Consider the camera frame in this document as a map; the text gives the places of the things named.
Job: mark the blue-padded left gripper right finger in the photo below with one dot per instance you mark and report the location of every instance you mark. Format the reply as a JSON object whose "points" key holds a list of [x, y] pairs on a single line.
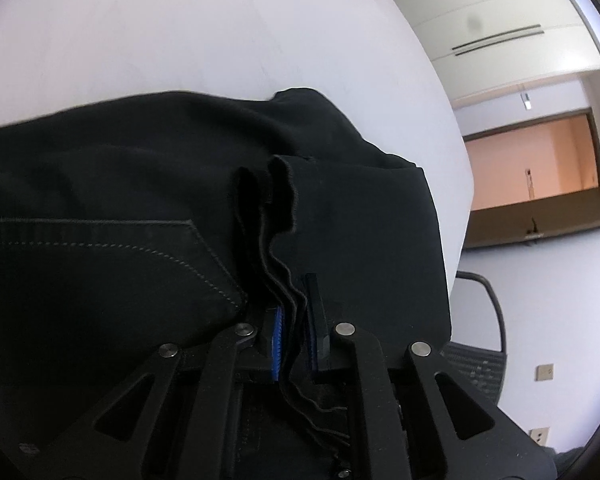
{"points": [[319, 327]]}

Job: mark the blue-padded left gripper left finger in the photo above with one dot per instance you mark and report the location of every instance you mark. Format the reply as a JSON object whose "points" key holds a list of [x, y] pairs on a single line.
{"points": [[276, 343]]}

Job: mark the wooden doorway frame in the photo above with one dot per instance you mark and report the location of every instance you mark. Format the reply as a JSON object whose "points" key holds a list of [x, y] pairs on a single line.
{"points": [[534, 180]]}

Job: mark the white wardrobe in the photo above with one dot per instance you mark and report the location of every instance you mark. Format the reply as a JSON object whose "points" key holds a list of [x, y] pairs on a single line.
{"points": [[482, 49]]}

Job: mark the grey mesh chair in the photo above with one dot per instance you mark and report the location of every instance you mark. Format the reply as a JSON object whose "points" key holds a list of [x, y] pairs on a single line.
{"points": [[484, 368]]}

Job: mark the black denim pants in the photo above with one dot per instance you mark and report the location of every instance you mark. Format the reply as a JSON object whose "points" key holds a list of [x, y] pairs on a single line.
{"points": [[145, 245]]}

